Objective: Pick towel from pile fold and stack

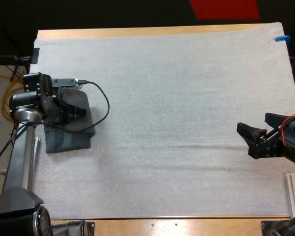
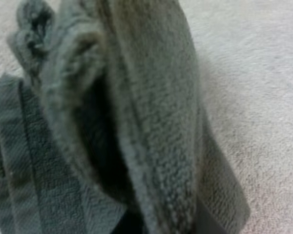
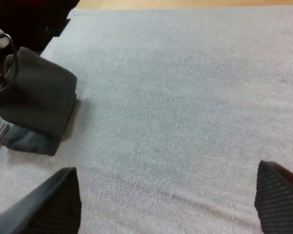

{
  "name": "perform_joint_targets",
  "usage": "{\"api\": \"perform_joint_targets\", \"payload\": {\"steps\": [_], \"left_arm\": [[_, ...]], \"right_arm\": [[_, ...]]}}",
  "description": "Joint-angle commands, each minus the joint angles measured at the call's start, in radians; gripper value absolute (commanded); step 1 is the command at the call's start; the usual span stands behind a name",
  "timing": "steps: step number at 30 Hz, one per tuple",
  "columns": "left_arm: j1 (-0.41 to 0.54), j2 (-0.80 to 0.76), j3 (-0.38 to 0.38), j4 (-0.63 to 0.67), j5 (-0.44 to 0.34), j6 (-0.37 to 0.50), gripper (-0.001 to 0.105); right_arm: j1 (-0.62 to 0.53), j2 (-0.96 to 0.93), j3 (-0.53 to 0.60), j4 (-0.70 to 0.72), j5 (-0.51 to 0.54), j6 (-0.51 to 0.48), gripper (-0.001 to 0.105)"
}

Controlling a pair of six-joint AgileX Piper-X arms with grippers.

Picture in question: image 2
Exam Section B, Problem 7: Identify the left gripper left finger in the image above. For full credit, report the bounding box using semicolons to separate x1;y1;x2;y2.
113;210;147;234

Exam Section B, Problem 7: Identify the dark grey-green towel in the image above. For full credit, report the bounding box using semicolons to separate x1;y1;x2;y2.
0;0;251;234

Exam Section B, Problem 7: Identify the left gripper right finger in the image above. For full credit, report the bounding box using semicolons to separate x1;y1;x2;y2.
195;198;228;234

